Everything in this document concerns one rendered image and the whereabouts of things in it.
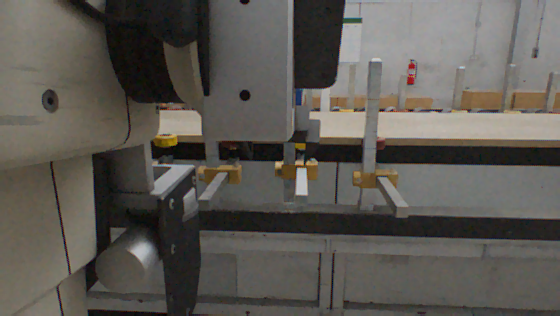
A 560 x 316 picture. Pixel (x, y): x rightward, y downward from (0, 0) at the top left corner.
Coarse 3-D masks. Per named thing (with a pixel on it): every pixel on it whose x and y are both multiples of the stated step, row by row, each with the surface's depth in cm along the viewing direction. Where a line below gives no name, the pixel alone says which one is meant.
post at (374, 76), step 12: (372, 60) 104; (372, 72) 105; (372, 84) 106; (372, 96) 107; (372, 108) 108; (372, 120) 108; (372, 132) 109; (372, 144) 110; (372, 156) 111; (372, 168) 112; (360, 192) 116; (372, 192) 114; (360, 204) 116
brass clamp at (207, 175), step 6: (204, 168) 116; (210, 168) 116; (222, 168) 115; (228, 168) 115; (234, 168) 115; (240, 168) 117; (198, 174) 116; (204, 174) 116; (210, 174) 116; (216, 174) 115; (234, 174) 115; (240, 174) 118; (204, 180) 116; (210, 180) 116; (234, 180) 116; (240, 180) 117
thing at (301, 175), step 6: (300, 156) 127; (300, 168) 112; (306, 168) 112; (300, 174) 106; (306, 174) 106; (300, 180) 101; (306, 180) 101; (300, 186) 96; (306, 186) 96; (300, 192) 91; (306, 192) 91; (300, 198) 90; (306, 198) 90; (300, 204) 90; (306, 204) 90
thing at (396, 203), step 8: (376, 168) 121; (376, 184) 113; (384, 184) 105; (392, 184) 105; (384, 192) 102; (392, 192) 98; (392, 200) 93; (400, 200) 93; (392, 208) 93; (400, 208) 89; (408, 208) 89; (400, 216) 89
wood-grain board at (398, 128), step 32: (160, 128) 149; (192, 128) 148; (320, 128) 149; (352, 128) 148; (384, 128) 148; (416, 128) 148; (448, 128) 148; (480, 128) 148; (512, 128) 148; (544, 128) 148
